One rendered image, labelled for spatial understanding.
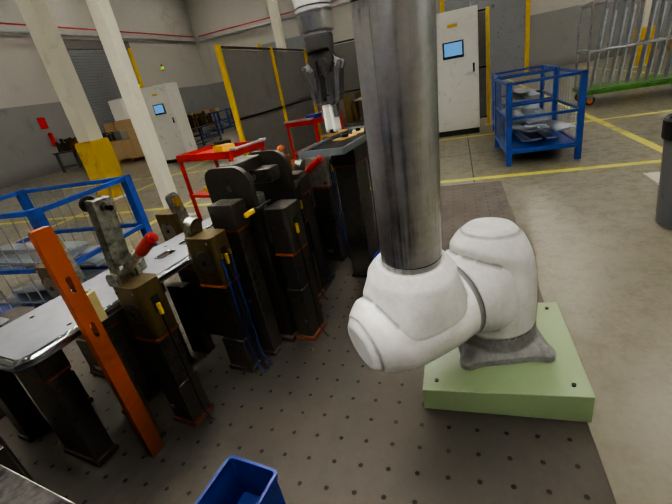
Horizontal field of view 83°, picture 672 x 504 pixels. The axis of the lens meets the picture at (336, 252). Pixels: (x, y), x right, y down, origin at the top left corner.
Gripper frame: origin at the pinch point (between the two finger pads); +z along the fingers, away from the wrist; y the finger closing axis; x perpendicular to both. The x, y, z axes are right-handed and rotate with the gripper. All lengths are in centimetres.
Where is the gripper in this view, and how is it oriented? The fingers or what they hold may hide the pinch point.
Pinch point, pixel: (331, 117)
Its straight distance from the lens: 110.5
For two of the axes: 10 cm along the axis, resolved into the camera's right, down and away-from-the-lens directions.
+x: -5.7, 4.3, -7.0
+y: -8.0, -1.1, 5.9
